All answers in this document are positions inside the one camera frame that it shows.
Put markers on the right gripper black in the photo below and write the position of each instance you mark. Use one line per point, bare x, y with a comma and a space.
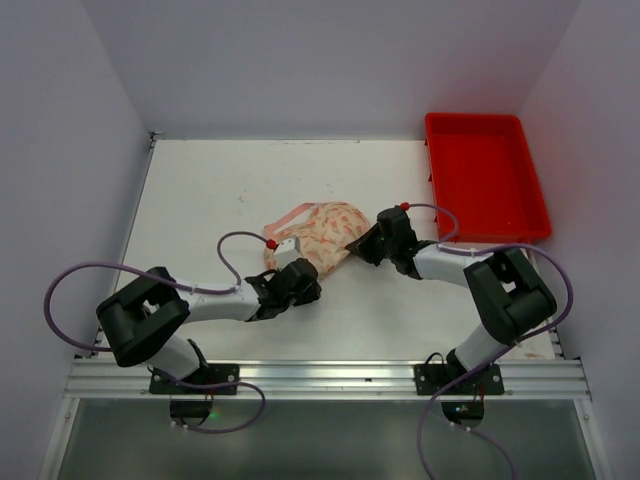
376, 243

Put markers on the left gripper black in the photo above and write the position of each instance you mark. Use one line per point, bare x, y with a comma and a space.
304, 275

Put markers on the floral mesh laundry bag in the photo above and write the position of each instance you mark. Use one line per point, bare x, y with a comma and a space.
323, 230

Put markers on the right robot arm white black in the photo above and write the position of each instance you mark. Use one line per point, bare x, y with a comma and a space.
509, 295

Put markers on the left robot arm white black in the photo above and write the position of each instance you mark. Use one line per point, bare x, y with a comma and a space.
140, 321

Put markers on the red plastic tray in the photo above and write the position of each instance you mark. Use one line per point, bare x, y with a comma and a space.
482, 173

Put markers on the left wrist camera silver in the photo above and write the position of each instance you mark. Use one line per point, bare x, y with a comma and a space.
286, 252

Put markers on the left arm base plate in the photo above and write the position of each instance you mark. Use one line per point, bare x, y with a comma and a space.
226, 374

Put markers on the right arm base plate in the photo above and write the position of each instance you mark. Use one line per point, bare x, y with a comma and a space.
437, 371

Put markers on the aluminium front rail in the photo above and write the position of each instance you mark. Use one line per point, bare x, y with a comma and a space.
101, 378

